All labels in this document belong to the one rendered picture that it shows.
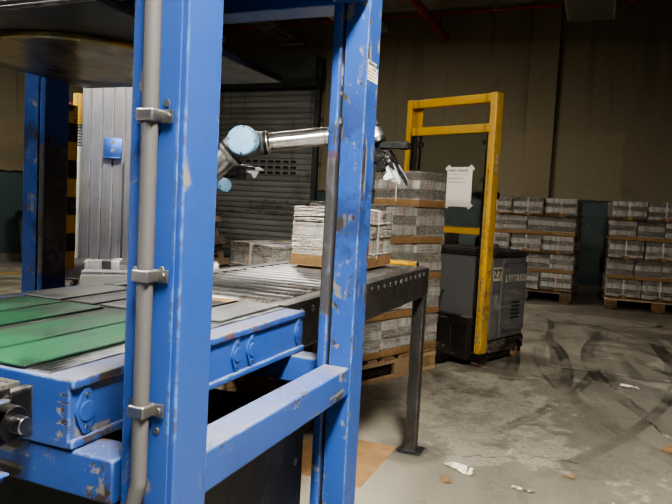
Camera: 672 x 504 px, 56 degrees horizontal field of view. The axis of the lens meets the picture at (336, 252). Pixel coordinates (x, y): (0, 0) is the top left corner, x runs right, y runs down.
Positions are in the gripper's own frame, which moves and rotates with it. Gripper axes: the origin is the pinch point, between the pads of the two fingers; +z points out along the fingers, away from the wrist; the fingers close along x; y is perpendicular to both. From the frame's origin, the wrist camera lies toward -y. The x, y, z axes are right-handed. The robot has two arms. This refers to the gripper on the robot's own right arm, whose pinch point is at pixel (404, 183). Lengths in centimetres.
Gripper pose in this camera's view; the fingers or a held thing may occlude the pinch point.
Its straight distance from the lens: 247.2
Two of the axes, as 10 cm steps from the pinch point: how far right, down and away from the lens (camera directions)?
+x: -3.7, 0.5, -9.3
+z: 4.3, 8.9, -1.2
